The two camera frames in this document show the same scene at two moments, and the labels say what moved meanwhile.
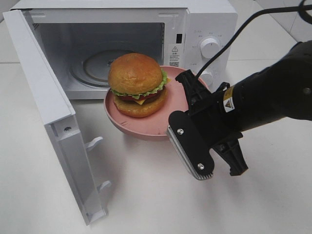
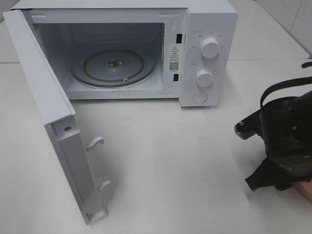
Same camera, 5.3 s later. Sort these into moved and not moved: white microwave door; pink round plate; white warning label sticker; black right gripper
Moved: black right gripper; pink round plate
Not moved: white warning label sticker; white microwave door
